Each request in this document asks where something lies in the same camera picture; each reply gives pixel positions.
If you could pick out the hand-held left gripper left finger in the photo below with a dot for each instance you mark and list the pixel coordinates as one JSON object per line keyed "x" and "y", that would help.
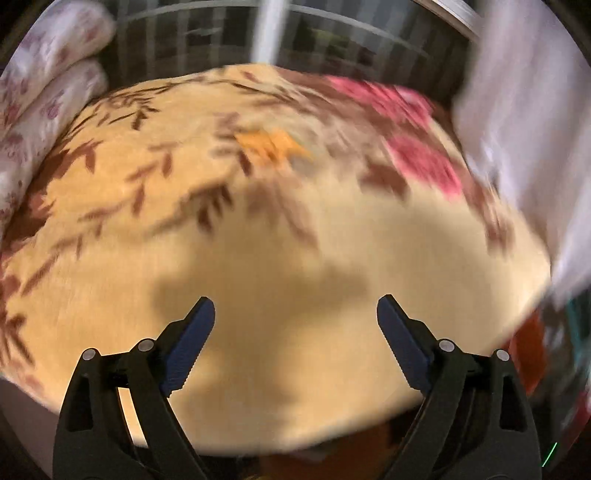
{"x": 191, "y": 346}

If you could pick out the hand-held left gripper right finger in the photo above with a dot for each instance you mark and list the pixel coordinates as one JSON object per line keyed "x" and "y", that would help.
{"x": 404, "y": 344}

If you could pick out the floral beige blanket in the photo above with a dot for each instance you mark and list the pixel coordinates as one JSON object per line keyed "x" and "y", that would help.
{"x": 286, "y": 240}

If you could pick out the white cloth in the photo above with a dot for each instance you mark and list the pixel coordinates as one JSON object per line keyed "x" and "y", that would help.
{"x": 521, "y": 124}

